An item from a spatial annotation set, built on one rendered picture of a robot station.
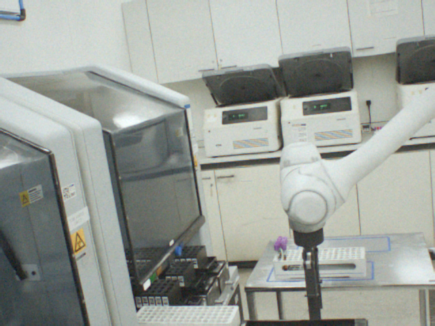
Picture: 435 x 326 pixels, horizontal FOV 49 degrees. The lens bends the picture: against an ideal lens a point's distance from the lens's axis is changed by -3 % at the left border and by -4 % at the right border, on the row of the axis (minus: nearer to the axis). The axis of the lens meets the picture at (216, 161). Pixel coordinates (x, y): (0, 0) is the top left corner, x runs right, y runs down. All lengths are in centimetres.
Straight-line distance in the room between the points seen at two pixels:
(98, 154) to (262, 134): 243
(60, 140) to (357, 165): 62
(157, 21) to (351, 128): 173
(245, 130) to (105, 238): 246
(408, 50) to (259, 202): 153
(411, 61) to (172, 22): 184
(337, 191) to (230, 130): 264
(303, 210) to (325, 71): 290
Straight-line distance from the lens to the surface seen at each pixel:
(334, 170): 102
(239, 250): 383
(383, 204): 362
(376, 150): 105
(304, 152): 114
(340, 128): 351
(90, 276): 117
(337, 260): 162
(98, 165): 122
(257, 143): 358
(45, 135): 106
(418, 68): 392
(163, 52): 402
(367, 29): 376
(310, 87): 397
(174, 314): 144
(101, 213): 121
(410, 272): 166
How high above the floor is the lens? 150
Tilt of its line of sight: 10 degrees down
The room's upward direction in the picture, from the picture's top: 8 degrees counter-clockwise
